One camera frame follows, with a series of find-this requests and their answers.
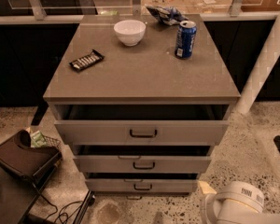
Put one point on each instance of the grey top drawer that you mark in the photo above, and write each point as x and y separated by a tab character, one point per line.
142	125

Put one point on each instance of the grey middle drawer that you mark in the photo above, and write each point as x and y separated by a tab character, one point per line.
143	159

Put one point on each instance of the grey drawer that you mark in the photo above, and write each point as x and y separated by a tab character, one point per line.
142	182
142	125
143	159

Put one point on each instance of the blue soda can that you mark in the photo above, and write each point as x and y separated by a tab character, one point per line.
185	39

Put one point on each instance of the black snack bar packet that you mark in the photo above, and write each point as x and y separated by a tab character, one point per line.
87	61

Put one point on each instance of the wire basket with green packets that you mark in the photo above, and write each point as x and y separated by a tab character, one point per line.
40	140

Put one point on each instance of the blue white chip bag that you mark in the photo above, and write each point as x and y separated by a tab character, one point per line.
166	15

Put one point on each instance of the grey bottom drawer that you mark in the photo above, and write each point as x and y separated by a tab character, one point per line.
142	182

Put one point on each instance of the grey drawer cabinet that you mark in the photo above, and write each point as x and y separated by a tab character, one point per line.
146	74

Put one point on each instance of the white bowl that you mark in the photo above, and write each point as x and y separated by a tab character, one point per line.
130	32

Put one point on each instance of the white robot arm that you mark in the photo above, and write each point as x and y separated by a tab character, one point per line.
262	68

